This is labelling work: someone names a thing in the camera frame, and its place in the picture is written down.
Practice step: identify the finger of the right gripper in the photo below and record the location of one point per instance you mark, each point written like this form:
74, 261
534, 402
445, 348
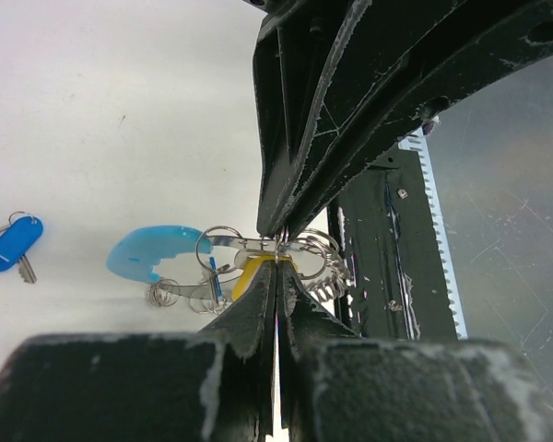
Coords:
293, 45
395, 66

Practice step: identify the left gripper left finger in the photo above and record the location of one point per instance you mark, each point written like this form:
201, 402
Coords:
211, 385

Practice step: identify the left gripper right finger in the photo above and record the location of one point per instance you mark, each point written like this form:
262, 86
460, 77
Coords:
338, 386

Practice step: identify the keyring holder with blue handle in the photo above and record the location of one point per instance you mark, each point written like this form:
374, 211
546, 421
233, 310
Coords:
220, 253

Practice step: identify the blue tagged key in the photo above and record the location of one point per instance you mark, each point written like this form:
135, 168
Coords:
17, 236

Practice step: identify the white cable duct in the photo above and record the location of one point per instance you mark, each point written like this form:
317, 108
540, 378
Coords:
417, 142

